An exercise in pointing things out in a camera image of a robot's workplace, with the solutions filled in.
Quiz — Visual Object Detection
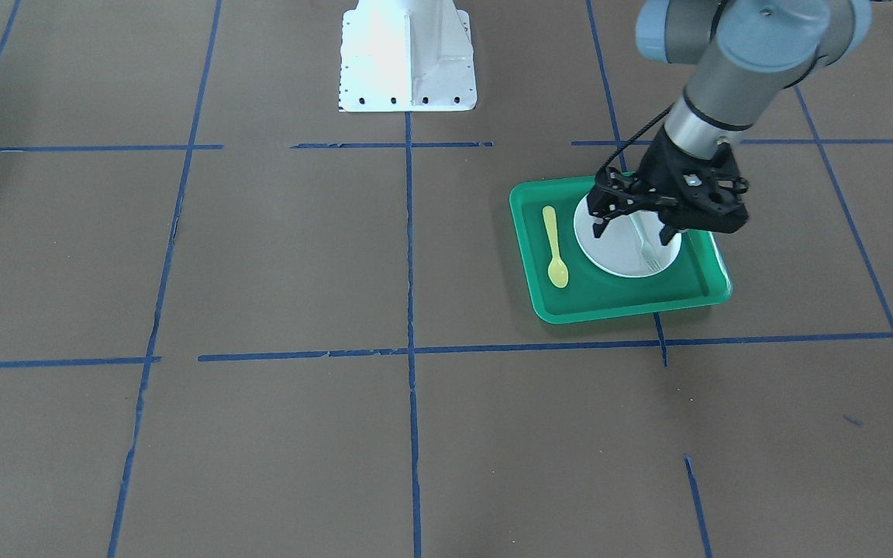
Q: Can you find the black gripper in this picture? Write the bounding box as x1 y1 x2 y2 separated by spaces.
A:
591 129 719 246

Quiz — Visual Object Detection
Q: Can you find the yellow plastic spoon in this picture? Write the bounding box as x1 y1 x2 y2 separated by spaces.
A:
541 205 568 289

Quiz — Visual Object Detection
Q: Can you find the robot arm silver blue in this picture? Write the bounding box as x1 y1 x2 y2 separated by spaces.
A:
586 1 873 245

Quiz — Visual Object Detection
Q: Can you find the white round plate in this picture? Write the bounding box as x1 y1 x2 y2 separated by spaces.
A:
573 197 683 278

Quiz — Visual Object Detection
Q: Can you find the translucent blue plastic fork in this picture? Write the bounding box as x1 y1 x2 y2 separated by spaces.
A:
630 212 663 274

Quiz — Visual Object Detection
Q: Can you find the green plastic tray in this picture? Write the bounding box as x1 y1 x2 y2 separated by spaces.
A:
509 177 733 325

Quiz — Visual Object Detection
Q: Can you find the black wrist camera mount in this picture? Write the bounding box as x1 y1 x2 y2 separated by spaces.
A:
680 142 749 234

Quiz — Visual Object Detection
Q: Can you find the white column pedestal base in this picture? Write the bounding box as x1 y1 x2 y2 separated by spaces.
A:
337 1 478 113

